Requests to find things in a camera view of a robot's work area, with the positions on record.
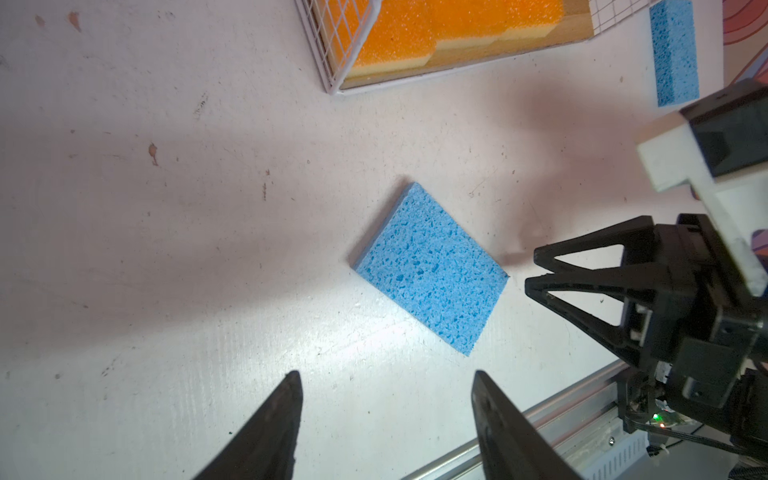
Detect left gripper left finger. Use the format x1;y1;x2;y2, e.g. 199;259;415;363
196;370;303;479

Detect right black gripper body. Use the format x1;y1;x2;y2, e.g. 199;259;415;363
621;214;767;414

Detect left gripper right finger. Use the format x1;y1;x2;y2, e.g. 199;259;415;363
471;370;580;480

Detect blue sponge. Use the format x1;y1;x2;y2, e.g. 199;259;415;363
649;0;700;107
353;182;508;356

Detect orange sponge with pale back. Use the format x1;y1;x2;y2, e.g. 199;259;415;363
313;1;436;77

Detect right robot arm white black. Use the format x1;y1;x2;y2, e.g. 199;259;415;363
525;214;767;460

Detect white wire wooden shelf rack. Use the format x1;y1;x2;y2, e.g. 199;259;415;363
297;1;650;95

